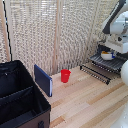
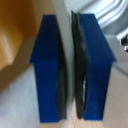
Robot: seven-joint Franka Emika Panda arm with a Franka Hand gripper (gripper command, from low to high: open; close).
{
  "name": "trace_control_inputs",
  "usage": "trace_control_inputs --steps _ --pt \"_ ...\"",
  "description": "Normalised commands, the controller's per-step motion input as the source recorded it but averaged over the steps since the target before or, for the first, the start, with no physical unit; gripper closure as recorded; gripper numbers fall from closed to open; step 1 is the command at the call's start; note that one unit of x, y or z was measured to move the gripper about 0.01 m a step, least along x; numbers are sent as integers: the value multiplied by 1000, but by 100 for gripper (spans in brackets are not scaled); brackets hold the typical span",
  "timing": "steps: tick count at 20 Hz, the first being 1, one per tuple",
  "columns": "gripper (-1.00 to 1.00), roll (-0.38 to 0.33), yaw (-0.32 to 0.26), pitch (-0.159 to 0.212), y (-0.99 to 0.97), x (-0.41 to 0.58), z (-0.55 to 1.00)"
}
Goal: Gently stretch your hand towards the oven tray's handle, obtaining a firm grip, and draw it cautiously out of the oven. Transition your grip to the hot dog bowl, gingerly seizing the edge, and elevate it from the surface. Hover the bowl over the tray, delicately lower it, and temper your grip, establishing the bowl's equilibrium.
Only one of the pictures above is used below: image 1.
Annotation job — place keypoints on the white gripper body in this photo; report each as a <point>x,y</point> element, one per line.
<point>118,46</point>

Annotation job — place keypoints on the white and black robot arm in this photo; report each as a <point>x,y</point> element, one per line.
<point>118,23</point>

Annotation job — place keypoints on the red plastic cup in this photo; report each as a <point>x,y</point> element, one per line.
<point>65,76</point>

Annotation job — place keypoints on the dark blue upright panel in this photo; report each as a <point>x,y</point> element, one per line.
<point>42,79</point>

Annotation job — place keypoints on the woven wooden folding screen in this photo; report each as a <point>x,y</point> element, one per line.
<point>30,33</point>

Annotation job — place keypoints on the black fabric storage box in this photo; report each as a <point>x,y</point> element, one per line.
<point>13,75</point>

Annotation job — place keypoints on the thin black vertical pole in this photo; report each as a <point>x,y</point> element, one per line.
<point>8,33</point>

